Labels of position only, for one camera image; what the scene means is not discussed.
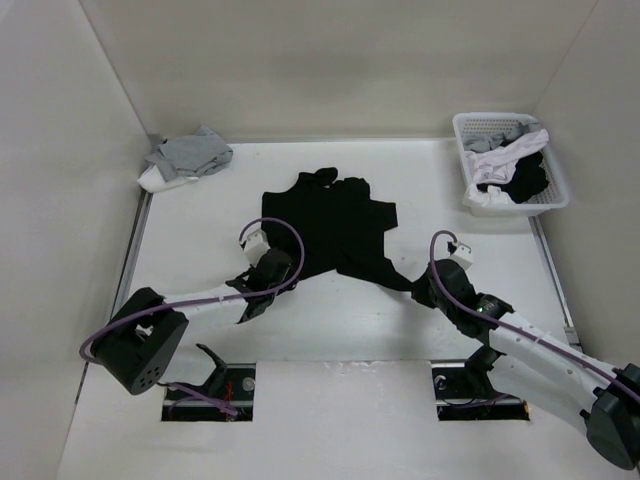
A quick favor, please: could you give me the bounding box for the grey garment in basket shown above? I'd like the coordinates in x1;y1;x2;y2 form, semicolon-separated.
463;121;541;153

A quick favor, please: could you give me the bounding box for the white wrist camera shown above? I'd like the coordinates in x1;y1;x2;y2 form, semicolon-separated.
240;229;270;266
447;241;473;270

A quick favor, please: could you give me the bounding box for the white folded tank top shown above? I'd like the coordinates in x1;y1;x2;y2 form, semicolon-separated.
137;165;198;194

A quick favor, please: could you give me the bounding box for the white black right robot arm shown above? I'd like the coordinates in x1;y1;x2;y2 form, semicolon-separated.
411;259;639;470

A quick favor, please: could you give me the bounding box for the grey folded tank top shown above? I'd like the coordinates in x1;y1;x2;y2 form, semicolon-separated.
146;126;234;182

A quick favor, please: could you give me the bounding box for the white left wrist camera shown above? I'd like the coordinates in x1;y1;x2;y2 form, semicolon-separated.
240;229;270;266

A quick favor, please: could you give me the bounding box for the white garment in basket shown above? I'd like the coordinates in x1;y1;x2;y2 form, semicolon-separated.
464;129;549;208

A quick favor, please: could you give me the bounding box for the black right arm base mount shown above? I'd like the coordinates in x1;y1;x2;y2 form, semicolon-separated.
431;346;530;422

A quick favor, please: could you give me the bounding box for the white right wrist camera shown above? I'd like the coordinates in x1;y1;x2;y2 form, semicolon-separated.
447;241;473;270

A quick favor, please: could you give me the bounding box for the white plastic laundry basket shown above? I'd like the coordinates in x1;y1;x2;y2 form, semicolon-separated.
452;112;569;217

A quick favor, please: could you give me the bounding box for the black garment in basket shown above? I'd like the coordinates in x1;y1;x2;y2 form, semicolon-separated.
478;152;549;204

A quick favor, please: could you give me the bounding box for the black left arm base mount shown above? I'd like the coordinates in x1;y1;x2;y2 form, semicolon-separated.
160;344;257;423

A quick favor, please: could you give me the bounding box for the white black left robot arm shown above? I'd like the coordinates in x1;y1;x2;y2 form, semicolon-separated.
85;248;304;399

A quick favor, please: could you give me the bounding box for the black tank top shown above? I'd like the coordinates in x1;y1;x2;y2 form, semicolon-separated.
261;167;412;292

